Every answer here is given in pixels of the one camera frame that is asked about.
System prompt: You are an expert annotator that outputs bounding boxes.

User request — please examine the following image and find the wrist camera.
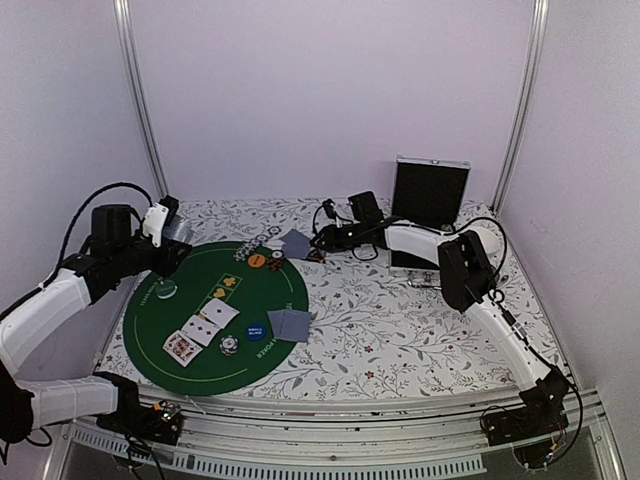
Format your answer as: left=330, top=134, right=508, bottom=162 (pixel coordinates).
left=321, top=199, right=351, bottom=227
left=142, top=195, right=179, bottom=248

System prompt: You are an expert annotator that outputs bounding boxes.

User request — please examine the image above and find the aluminium frame post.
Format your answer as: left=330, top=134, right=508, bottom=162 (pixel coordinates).
left=113, top=0, right=170, bottom=197
left=491, top=0, right=550, bottom=215

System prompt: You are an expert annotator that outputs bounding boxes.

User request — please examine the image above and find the left aluminium frame post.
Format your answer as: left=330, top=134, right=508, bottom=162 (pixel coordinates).
left=113, top=0, right=170, bottom=197

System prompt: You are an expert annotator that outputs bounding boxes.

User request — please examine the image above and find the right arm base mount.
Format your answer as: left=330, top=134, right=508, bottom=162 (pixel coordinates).
left=479, top=394, right=585, bottom=472

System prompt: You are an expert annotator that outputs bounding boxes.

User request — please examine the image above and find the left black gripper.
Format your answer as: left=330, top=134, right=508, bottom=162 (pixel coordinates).
left=113, top=228, right=192, bottom=278

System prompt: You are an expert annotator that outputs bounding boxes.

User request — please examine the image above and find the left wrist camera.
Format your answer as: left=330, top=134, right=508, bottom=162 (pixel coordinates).
left=142, top=195, right=179, bottom=248

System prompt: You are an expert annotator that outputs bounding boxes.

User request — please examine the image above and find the orange big blind button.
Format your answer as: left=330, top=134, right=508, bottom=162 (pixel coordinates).
left=248, top=254, right=266, bottom=268

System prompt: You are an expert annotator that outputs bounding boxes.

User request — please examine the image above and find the aluminium poker chip case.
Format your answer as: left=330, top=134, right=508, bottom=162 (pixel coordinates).
left=389, top=154, right=472, bottom=274

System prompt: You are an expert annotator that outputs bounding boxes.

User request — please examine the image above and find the red poker chip stack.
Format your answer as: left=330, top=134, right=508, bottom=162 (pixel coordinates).
left=266, top=250, right=285, bottom=271

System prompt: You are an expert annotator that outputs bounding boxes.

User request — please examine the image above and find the floral white tablecloth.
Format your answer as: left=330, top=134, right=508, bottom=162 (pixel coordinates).
left=97, top=197, right=561, bottom=401

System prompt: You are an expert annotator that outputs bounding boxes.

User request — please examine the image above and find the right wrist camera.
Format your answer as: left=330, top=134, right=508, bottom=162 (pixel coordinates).
left=321, top=199, right=351, bottom=227

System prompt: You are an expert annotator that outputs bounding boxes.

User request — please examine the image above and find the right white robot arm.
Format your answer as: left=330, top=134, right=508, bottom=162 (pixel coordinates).
left=310, top=191, right=571, bottom=436

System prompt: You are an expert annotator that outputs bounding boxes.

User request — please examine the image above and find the blue small blind button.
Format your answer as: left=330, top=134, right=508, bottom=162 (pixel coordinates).
left=246, top=325, right=267, bottom=342

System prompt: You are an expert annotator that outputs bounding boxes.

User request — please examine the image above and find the blue playing card deck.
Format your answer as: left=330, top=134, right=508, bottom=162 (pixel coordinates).
left=162, top=215, right=193, bottom=244

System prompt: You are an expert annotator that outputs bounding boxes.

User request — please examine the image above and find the front aluminium rail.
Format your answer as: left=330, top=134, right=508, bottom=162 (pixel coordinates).
left=47, top=387, right=626, bottom=480

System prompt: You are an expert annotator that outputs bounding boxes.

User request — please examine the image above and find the white ceramic bowl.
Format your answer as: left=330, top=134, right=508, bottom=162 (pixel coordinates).
left=475, top=227, right=500, bottom=255

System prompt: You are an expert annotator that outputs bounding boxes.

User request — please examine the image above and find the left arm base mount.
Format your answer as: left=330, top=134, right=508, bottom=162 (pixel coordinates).
left=96, top=401, right=184, bottom=446

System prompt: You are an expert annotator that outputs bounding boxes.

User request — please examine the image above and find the right aluminium frame post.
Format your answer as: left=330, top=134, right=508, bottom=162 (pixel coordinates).
left=491, top=0, right=550, bottom=215

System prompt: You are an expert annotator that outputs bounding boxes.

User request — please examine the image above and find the face-up diamonds card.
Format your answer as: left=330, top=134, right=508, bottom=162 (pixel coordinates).
left=181, top=315, right=220, bottom=347

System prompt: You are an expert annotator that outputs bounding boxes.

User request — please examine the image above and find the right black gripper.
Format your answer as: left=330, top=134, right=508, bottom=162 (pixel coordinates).
left=314, top=222, right=366, bottom=252

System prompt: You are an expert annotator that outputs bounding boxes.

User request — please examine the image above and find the round green poker mat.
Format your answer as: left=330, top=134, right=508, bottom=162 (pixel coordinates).
left=123, top=242, right=309, bottom=396

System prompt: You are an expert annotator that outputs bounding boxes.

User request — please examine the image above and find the black red triangular plaque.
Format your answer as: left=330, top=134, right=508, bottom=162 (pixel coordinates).
left=306, top=248, right=325, bottom=263

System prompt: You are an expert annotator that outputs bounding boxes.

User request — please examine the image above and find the clear dealer button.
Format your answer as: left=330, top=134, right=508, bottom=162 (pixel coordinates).
left=155, top=279, right=178, bottom=300

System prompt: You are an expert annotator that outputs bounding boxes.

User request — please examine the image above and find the single blue playing card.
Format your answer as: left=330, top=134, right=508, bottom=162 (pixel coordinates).
left=279, top=229, right=311, bottom=259

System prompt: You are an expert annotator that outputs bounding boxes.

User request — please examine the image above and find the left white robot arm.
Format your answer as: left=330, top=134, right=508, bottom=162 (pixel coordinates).
left=1, top=196, right=192, bottom=445

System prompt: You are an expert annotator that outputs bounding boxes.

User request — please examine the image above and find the face-up king card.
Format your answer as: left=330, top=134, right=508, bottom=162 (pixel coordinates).
left=163, top=330, right=202, bottom=367

